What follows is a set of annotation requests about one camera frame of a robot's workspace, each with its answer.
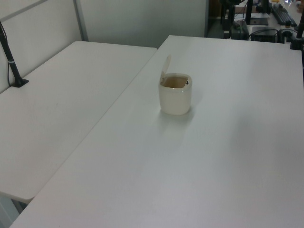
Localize cream plastic trash bin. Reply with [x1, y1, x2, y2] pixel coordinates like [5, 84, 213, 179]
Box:
[158, 54, 193, 116]

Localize white side table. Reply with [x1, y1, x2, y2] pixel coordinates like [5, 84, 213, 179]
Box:
[0, 40, 159, 204]

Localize black tripod stand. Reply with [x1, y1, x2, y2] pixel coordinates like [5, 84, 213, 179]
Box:
[221, 0, 236, 39]

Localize dark green device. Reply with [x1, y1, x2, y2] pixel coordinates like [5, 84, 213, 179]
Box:
[231, 20, 250, 40]

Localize black electronics box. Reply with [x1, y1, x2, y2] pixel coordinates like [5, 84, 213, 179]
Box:
[250, 26, 279, 43]

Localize black table clamp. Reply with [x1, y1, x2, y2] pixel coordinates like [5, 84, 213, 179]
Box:
[289, 13, 304, 51]

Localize black keyboard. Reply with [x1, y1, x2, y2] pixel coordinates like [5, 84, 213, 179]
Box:
[270, 2, 298, 27]

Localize grey metal partition post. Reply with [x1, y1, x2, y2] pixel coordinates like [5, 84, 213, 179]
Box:
[73, 0, 89, 42]

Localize black vertical post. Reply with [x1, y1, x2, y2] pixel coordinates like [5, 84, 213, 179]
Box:
[246, 0, 254, 25]

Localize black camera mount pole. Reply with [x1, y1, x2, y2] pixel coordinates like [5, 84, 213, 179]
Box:
[0, 20, 29, 88]

